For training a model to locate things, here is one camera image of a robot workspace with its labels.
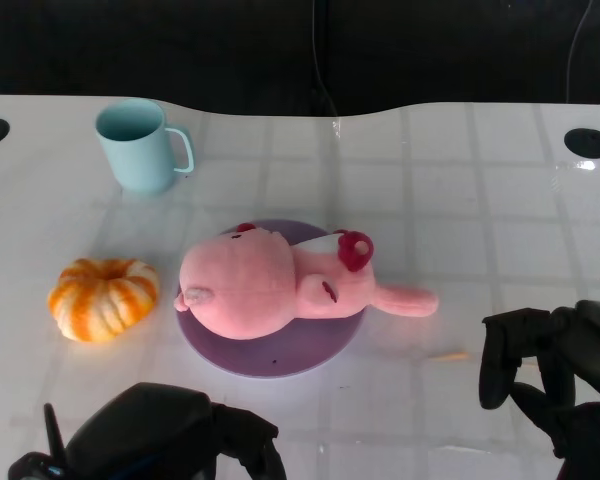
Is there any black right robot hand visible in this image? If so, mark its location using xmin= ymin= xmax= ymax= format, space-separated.
xmin=478 ymin=299 xmax=600 ymax=436

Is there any pink plush doll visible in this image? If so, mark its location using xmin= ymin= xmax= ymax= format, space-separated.
xmin=173 ymin=223 xmax=440 ymax=341

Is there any light blue mug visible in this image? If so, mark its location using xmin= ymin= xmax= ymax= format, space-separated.
xmin=95 ymin=98 xmax=196 ymax=196

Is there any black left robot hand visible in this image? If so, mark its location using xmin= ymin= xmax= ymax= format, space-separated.
xmin=64 ymin=382 xmax=287 ymax=480

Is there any black fabric backdrop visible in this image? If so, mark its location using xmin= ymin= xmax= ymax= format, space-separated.
xmin=0 ymin=0 xmax=600 ymax=116

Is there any orange white striped pumpkin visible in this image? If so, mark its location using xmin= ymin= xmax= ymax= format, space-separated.
xmin=47 ymin=257 xmax=160 ymax=343

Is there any thin grey hanging cable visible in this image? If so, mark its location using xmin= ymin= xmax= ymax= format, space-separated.
xmin=565 ymin=0 xmax=596 ymax=103

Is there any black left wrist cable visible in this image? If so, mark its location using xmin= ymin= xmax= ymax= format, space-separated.
xmin=43 ymin=403 xmax=67 ymax=459

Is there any lavender round plate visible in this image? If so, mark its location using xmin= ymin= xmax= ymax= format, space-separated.
xmin=176 ymin=218 xmax=369 ymax=377

